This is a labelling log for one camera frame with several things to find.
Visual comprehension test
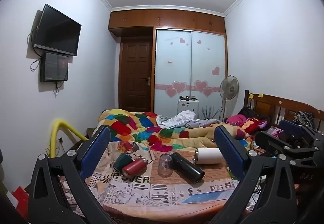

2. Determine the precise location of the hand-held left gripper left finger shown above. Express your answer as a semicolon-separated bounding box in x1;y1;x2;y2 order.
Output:
27;125;119;224

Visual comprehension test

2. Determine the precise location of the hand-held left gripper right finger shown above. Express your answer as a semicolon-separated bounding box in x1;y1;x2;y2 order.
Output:
208;125;295;224

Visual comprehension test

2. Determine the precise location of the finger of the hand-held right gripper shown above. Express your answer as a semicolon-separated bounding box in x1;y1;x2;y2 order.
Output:
254;131;320;162
279;119;324;147

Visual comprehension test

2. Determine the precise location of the dark green cup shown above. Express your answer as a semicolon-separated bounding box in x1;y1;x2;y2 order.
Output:
113;153;137;172

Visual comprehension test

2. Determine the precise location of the clear glass cup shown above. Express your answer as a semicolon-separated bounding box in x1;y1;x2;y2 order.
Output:
158;154;173;177

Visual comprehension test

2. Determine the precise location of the patterned black white bag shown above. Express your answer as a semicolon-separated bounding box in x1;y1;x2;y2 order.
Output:
293;111;315;127

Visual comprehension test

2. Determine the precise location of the white thermos bottle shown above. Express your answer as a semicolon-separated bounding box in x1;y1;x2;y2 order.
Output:
194;148;224;165

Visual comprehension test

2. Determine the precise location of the red plush toy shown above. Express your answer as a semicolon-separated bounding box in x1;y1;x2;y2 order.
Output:
240;117;269;135

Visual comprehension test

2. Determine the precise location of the wooden bed headboard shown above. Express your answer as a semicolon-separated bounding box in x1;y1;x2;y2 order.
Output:
244;90;324;129

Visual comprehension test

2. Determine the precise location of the pink cloth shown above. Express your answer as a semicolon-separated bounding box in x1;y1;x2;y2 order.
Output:
225;114;247;126

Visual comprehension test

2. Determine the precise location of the red thermos bottle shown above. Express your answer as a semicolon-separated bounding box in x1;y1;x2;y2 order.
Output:
122;158;148;176

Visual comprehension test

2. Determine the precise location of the yellow padded pipe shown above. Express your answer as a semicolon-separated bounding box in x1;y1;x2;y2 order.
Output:
50;119;89;159

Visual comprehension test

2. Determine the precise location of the black thermos bottle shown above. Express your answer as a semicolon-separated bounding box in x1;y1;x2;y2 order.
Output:
170;152;205;183

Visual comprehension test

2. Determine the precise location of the colourful patchwork blanket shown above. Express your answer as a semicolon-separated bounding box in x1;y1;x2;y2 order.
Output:
97;109;254;154

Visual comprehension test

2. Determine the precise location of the grey crumpled cloth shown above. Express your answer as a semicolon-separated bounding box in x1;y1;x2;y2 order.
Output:
156;110;224;129

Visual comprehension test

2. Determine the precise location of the small white appliance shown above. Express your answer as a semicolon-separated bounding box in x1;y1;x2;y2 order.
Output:
178;96;199;115

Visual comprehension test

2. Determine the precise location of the standing fan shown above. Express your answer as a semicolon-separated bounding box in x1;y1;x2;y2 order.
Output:
219;75;240;122

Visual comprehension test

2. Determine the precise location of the red box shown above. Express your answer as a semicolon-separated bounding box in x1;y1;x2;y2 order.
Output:
11;186;30;221

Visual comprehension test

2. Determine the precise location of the brown wooden door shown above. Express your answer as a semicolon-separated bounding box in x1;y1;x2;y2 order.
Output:
120;36;154;113

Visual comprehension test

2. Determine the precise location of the wardrobe with heart stickers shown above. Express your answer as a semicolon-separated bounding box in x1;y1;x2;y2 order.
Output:
108;8;227;122

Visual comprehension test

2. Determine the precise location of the small wall monitor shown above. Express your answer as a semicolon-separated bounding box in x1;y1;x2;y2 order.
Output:
39;52;69;83

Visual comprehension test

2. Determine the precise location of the wall mounted television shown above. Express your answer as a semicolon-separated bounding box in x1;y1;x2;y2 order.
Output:
33;3;82;57

